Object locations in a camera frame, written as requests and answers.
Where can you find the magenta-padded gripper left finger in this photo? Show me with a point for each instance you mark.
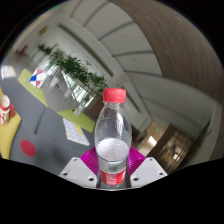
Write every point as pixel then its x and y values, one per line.
pixel 77 170

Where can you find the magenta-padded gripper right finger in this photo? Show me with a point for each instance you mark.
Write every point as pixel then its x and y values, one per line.
pixel 148 170

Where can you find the clear red-capped water bottle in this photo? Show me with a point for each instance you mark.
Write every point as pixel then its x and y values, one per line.
pixel 112 133

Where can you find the white booklet with yellow tab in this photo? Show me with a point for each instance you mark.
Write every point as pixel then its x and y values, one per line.
pixel 75 132

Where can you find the flat round red coaster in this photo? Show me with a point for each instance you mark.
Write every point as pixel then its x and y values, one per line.
pixel 28 148

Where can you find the small clear plastic bottle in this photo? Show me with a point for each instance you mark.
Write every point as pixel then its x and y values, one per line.
pixel 78 109

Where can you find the red floral mug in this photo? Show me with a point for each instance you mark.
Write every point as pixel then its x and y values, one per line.
pixel 4 110

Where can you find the row of green potted plants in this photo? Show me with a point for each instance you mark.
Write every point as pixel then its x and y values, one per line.
pixel 78 70

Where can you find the white red blue cube box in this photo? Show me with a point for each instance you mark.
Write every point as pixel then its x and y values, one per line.
pixel 37 78

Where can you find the white printed magazine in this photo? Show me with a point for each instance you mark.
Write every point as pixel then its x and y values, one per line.
pixel 7 72

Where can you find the red floor bin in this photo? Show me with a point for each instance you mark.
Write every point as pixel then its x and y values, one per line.
pixel 23 50

